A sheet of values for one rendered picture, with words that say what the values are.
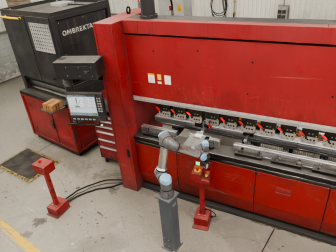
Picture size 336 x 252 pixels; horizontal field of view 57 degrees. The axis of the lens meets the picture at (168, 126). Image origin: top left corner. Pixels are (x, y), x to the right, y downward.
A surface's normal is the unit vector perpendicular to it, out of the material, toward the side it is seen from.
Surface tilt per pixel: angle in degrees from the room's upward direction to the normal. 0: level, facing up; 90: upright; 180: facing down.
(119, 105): 90
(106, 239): 0
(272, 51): 90
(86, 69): 90
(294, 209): 90
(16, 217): 0
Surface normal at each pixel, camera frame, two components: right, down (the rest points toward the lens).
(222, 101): -0.46, 0.48
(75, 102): -0.20, 0.51
